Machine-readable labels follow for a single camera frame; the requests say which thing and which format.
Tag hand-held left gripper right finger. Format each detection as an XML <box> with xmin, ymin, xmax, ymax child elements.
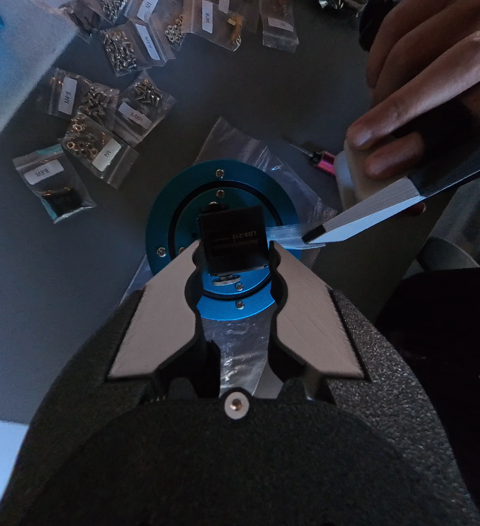
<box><xmin>267</xmin><ymin>240</ymin><xmax>366</xmax><ymax>401</ymax></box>

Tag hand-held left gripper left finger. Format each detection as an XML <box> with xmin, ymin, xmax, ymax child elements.
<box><xmin>108</xmin><ymin>240</ymin><xmax>204</xmax><ymax>397</ymax></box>

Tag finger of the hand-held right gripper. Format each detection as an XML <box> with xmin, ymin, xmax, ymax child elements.
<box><xmin>301</xmin><ymin>178</ymin><xmax>425</xmax><ymax>246</ymax></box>

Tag small clear plastic sleeve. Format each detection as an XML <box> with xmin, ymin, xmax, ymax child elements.
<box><xmin>265</xmin><ymin>224</ymin><xmax>327</xmax><ymax>250</ymax></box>

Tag blue round turntable base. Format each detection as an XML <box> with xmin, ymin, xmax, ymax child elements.
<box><xmin>145</xmin><ymin>158</ymin><xmax>302</xmax><ymax>321</ymax></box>

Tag black servo motor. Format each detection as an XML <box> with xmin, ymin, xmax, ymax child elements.
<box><xmin>198</xmin><ymin>205</ymin><xmax>271</xmax><ymax>288</ymax></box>

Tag dark grey desk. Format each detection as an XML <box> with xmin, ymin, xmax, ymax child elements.
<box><xmin>0</xmin><ymin>0</ymin><xmax>458</xmax><ymax>424</ymax></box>

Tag person's right hand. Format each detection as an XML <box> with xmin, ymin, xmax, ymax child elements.
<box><xmin>346</xmin><ymin>0</ymin><xmax>480</xmax><ymax>180</ymax></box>

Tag red metal screwdriver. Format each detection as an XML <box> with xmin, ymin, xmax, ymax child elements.
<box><xmin>287</xmin><ymin>140</ymin><xmax>337</xmax><ymax>177</ymax></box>

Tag large clear plastic bag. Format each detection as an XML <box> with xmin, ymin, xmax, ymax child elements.
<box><xmin>121</xmin><ymin>116</ymin><xmax>339</xmax><ymax>401</ymax></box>

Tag crumpled silver foil bag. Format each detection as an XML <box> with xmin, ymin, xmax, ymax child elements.
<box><xmin>318</xmin><ymin>0</ymin><xmax>366</xmax><ymax>11</ymax></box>

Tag pile of small screw bags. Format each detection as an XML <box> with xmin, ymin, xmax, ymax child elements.
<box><xmin>12</xmin><ymin>0</ymin><xmax>300</xmax><ymax>224</ymax></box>

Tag white foam sheet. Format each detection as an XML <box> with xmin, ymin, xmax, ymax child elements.
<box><xmin>0</xmin><ymin>0</ymin><xmax>80</xmax><ymax>163</ymax></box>

